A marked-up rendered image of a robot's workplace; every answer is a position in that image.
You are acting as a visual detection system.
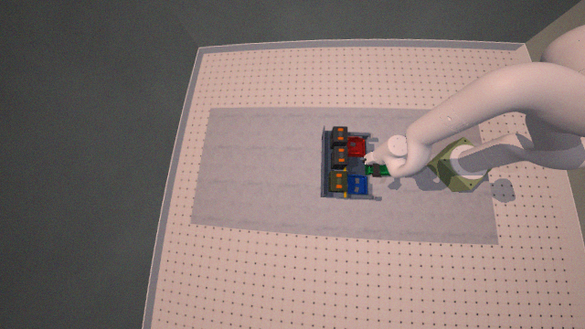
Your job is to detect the green bin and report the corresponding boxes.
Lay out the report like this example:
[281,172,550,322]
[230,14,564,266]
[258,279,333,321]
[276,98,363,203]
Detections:
[365,164,390,175]

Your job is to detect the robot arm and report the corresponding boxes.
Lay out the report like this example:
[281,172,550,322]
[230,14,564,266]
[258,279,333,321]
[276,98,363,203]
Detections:
[369,25,585,185]

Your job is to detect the dark grey metal bin rack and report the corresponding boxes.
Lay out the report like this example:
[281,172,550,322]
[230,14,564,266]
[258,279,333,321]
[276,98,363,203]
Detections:
[321,128,375,200]

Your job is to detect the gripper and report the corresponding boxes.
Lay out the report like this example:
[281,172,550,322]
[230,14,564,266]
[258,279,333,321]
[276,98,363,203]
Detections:
[362,152,376,167]

